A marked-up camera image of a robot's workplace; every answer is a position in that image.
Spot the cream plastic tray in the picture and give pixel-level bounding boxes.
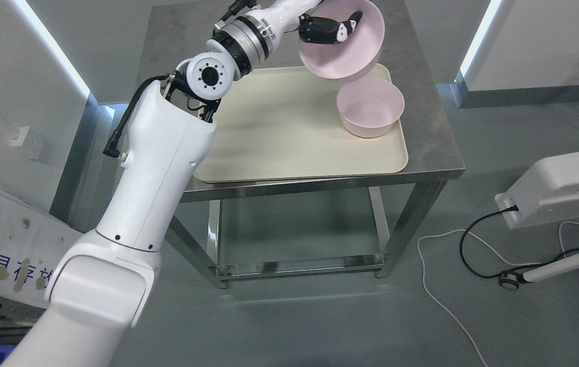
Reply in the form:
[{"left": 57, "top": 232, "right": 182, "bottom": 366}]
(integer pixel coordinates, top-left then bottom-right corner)
[{"left": 194, "top": 67, "right": 409, "bottom": 184}]

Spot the white machine with warning label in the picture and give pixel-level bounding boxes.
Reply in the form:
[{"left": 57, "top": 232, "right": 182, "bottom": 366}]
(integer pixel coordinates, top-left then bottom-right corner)
[{"left": 494, "top": 152, "right": 579, "bottom": 228}]

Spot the black power cable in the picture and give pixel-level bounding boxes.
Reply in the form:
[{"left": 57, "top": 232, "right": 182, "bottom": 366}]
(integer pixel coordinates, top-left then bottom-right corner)
[{"left": 459, "top": 204, "right": 579, "bottom": 279}]

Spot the white floor cable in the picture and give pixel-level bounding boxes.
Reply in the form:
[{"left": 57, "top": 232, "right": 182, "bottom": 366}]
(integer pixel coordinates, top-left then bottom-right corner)
[{"left": 417, "top": 218, "right": 579, "bottom": 367}]

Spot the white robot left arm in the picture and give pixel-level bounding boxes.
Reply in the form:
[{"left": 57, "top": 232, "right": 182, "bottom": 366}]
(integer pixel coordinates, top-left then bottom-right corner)
[{"left": 3, "top": 1, "right": 320, "bottom": 366}]

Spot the white sign board with characters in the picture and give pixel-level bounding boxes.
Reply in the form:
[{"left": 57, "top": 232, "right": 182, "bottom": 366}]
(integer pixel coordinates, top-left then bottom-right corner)
[{"left": 0, "top": 185, "right": 81, "bottom": 308}]

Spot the pink bowl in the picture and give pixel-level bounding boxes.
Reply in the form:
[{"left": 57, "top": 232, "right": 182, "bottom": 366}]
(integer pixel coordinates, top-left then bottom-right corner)
[
  {"left": 336, "top": 77, "right": 406, "bottom": 139},
  {"left": 299, "top": 1, "right": 386, "bottom": 83}
]

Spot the white wall socket left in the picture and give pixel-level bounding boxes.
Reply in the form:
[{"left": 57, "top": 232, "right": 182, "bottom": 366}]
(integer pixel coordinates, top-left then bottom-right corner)
[{"left": 9, "top": 127, "right": 45, "bottom": 161}]

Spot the white stand leg with caster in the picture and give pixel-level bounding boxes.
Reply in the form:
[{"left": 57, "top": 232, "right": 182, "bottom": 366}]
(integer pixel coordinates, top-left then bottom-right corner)
[{"left": 498, "top": 254, "right": 579, "bottom": 290}]

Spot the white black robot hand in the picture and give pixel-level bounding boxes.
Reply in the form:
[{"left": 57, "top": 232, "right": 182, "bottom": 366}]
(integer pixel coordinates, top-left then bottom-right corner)
[{"left": 297, "top": 10, "right": 363, "bottom": 45}]

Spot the stainless steel table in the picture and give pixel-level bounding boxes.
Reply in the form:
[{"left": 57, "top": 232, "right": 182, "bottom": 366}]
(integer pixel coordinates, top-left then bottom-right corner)
[{"left": 165, "top": 1, "right": 466, "bottom": 290}]

